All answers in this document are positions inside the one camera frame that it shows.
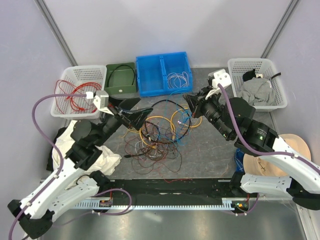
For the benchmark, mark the grey cloth in basket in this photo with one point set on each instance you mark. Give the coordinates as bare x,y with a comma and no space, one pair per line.
258,92

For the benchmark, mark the green plastic box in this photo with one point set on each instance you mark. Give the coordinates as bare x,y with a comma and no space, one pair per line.
121,78

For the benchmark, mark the blue cloth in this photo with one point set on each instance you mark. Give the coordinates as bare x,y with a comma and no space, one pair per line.
239,160

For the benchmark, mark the white cloth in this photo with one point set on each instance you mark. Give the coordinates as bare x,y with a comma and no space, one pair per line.
83,143

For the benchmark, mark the blue plastic divided bin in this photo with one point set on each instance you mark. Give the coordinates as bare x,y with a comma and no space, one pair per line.
163,74

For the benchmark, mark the white right perforated basket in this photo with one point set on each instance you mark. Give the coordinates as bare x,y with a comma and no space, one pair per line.
265,68

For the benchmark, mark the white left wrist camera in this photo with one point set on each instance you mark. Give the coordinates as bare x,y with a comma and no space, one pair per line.
100,100

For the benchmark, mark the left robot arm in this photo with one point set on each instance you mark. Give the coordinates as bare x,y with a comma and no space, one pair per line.
37,212

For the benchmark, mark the white slotted cable duct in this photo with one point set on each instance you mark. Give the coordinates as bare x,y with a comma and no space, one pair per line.
95,204

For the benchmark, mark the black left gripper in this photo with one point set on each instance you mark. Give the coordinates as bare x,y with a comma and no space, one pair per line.
131,118

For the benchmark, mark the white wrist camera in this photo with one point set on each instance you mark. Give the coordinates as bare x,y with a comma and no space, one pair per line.
218,77
100,100

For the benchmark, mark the white left perforated basket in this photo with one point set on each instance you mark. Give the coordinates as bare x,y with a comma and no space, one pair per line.
78,80

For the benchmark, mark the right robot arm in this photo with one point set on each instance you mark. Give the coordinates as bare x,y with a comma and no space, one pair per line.
233,119

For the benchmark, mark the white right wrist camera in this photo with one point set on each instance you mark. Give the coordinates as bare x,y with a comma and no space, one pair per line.
218,77

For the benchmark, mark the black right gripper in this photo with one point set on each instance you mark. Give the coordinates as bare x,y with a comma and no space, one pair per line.
197,103

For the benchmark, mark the black item in basket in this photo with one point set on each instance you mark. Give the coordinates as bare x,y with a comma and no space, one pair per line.
249,75

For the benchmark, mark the white perforated basket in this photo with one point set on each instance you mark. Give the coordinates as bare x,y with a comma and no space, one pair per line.
78,80
265,68

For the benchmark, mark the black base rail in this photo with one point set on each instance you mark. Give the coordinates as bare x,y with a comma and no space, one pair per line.
172,191

